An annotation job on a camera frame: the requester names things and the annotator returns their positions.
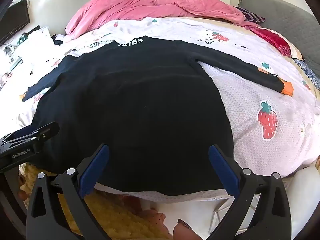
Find white drawer cabinet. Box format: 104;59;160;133
19;26;55;55

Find person's right hand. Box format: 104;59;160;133
174;219;200;240

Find blue patterned cloth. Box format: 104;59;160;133
292;57;320;88

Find red patterned cloth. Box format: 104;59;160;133
250;25;293;57

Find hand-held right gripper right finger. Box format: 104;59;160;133
208;144;292;240

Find yellow fluffy rug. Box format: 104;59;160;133
20;164;173;240

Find pink duvet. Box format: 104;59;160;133
65;0;260;43

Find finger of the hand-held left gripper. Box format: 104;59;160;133
0;122;60;153

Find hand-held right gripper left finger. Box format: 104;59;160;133
26;144;110;240

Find pink dotted cloth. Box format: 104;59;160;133
136;205;167;233

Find black sweater with orange cuffs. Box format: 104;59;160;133
22;35;293;197

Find black television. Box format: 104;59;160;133
0;0;31;46

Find dark striped pillow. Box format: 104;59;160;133
236;6;265;23

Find grey padded headboard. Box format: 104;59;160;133
237;0;320;90

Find strawberry print bedsheet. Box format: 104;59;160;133
0;17;320;203

